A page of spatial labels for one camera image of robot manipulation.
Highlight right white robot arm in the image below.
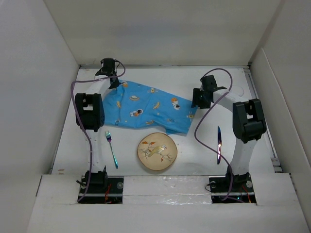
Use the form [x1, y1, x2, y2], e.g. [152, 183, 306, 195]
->
[191, 75, 267, 191]

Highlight iridescent fork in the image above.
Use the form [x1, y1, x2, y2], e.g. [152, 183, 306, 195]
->
[105, 131, 119, 169]

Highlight round bird-pattern plate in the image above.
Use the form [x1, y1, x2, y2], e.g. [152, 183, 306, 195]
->
[137, 133, 178, 171]

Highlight iridescent knife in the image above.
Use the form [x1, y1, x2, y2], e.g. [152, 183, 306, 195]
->
[217, 126, 222, 165]

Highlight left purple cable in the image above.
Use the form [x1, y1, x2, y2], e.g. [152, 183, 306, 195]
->
[70, 61, 126, 202]

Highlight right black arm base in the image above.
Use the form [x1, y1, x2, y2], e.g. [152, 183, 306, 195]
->
[205, 170, 257, 204]

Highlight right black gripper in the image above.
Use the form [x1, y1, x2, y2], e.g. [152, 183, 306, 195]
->
[191, 87, 211, 109]

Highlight blue space-print cloth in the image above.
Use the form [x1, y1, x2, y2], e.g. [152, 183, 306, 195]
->
[103, 81, 197, 134]

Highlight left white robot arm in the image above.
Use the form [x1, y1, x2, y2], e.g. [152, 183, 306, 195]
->
[70, 58, 122, 173]

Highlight clear drinking glass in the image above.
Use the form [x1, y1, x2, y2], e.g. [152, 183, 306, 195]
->
[231, 85, 244, 97]

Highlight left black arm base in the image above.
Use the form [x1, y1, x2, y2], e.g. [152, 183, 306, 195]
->
[76, 167, 124, 204]

